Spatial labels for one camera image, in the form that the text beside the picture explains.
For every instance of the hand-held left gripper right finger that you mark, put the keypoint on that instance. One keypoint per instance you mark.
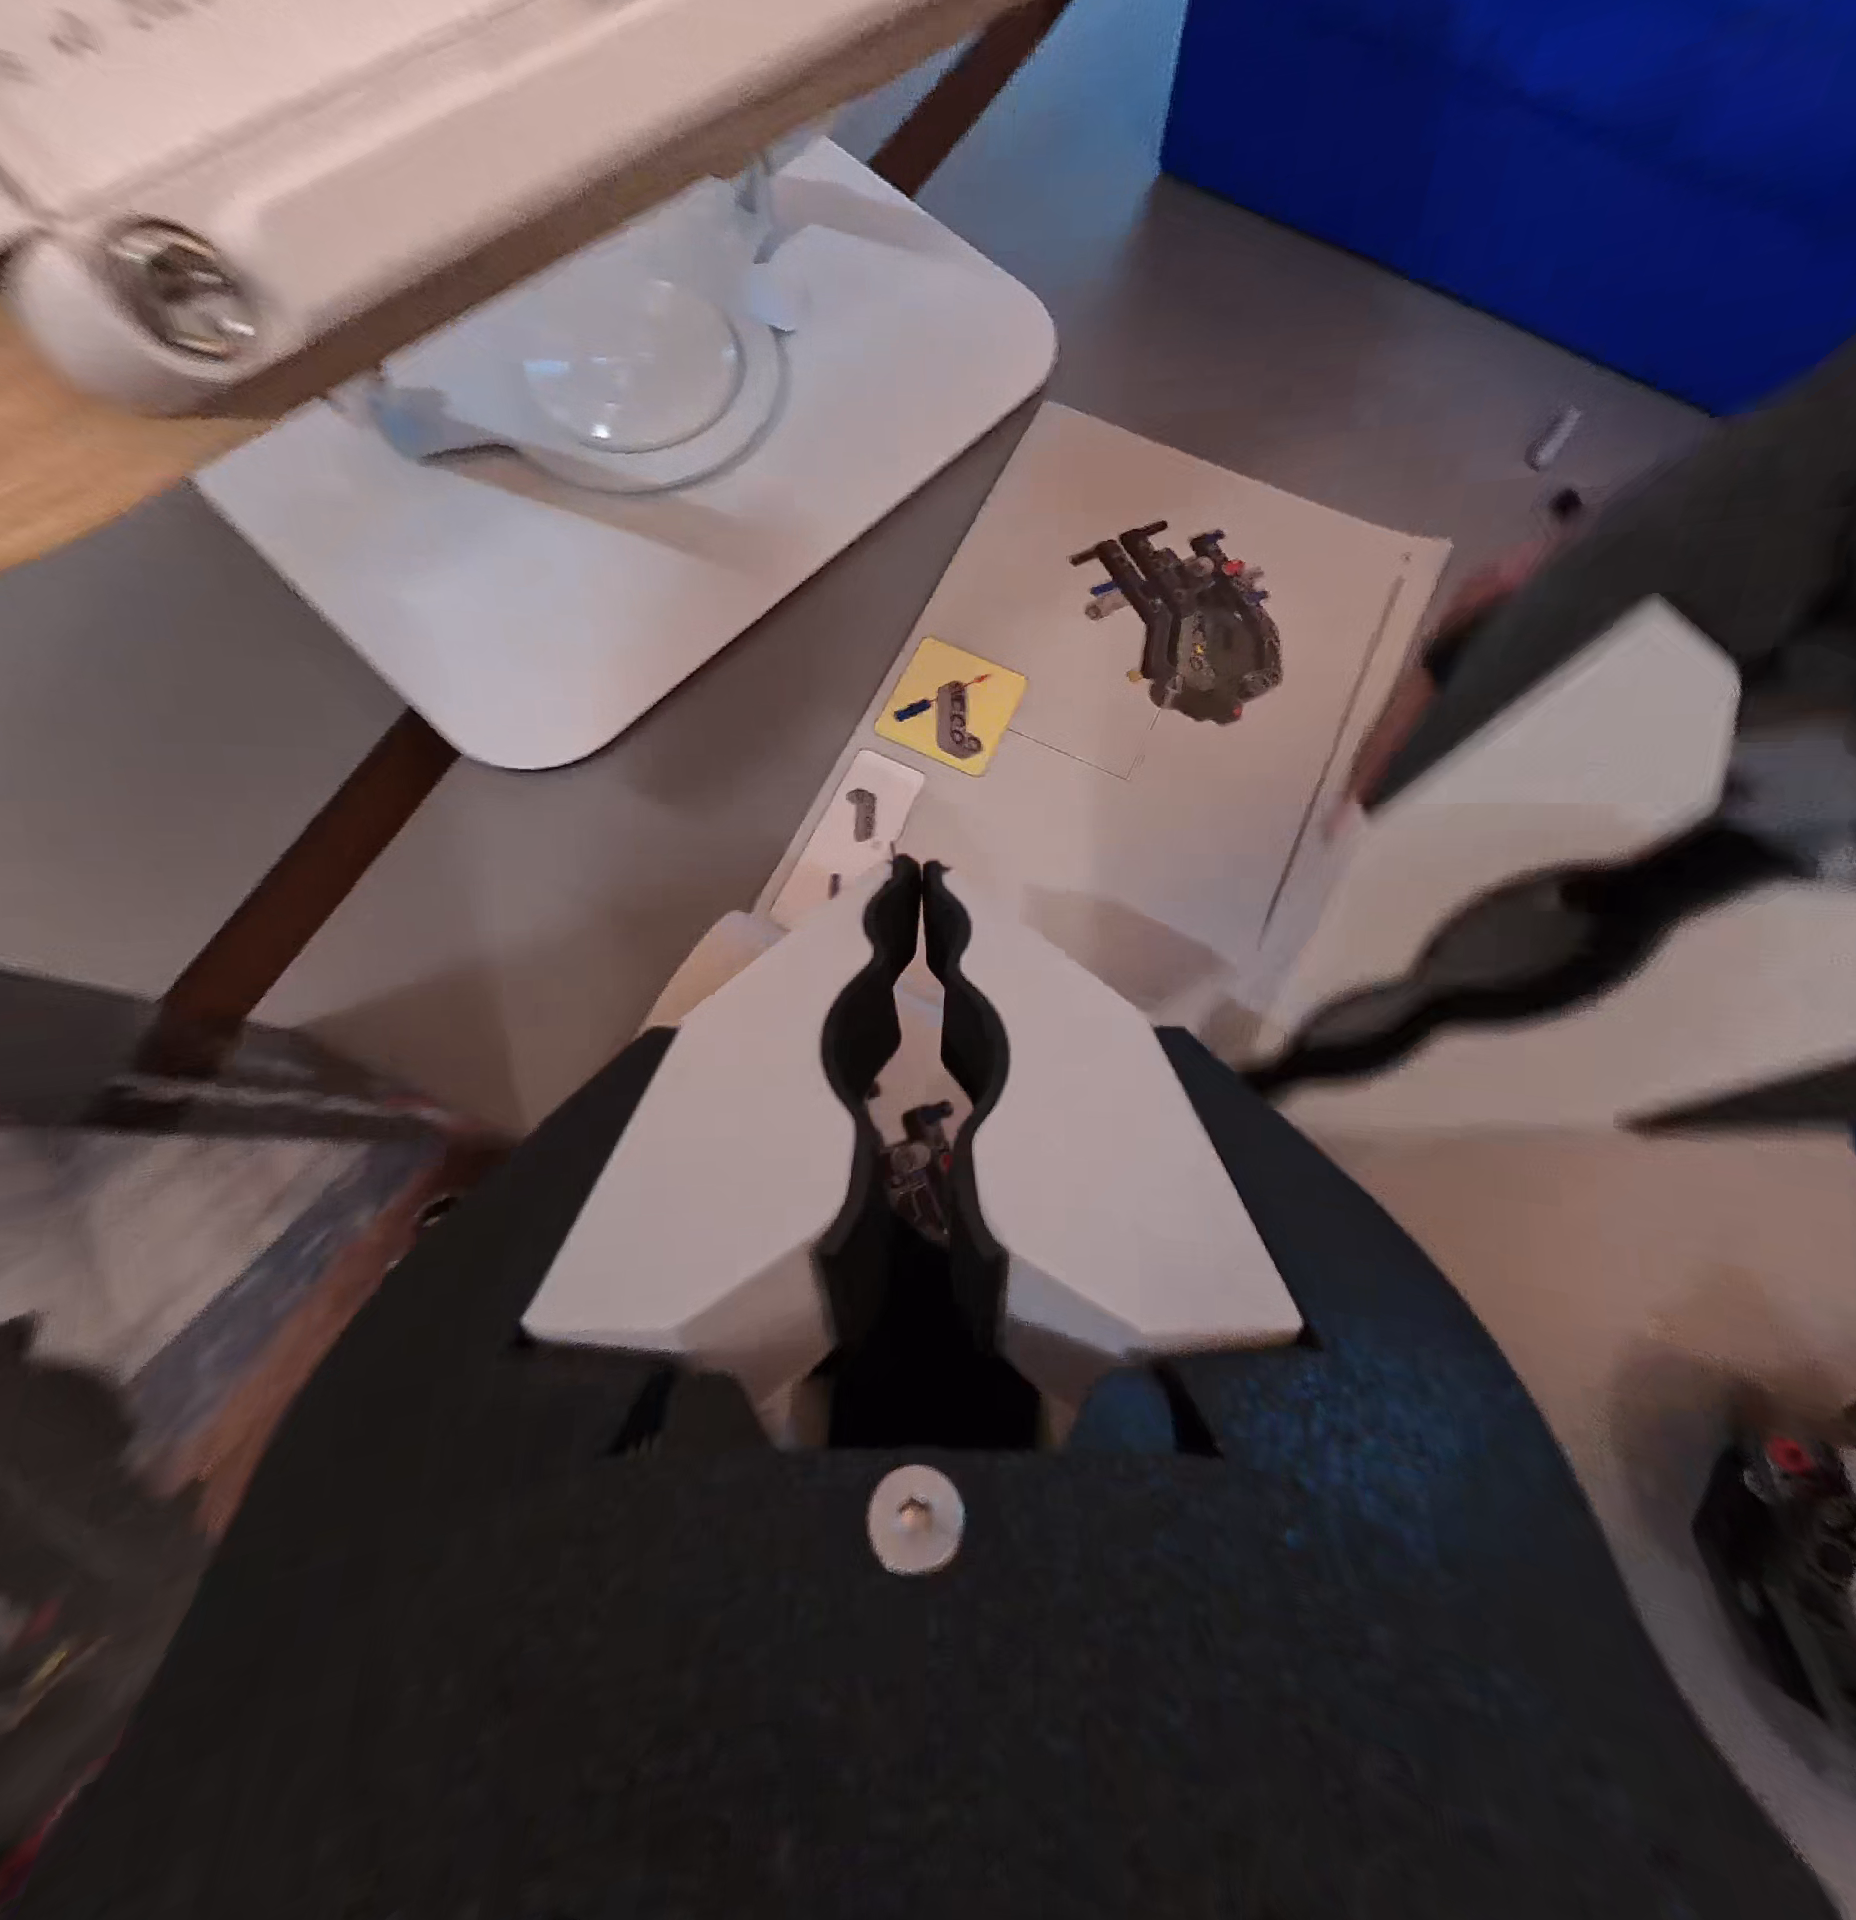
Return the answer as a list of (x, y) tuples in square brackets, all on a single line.
[(1140, 1200)]

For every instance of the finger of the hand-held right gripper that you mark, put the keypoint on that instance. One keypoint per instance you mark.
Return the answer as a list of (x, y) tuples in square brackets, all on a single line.
[(1585, 748), (1770, 975)]

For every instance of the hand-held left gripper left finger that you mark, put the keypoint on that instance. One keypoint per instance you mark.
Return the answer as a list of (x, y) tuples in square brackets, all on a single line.
[(691, 1200)]

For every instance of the black lego chassis assembly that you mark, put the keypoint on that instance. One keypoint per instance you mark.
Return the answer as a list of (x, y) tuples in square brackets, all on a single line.
[(1799, 1559)]

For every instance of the lego instruction booklet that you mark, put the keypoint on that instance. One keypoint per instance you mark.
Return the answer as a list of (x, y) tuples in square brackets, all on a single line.
[(1169, 721)]

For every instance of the monster truck lego box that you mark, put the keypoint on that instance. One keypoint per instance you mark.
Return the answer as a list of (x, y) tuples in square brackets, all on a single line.
[(149, 1228)]

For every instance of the blue bin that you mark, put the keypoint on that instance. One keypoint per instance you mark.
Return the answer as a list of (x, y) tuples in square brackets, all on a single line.
[(1543, 151)]

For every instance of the white lamp base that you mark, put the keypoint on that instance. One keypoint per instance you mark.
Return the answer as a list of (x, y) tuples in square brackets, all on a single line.
[(641, 495)]

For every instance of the instruction sheet on wooden stand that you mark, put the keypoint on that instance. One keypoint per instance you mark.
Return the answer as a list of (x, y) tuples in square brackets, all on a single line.
[(60, 468)]

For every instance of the white sheet clip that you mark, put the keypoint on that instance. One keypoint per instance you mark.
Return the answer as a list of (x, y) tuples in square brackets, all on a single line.
[(149, 302)]

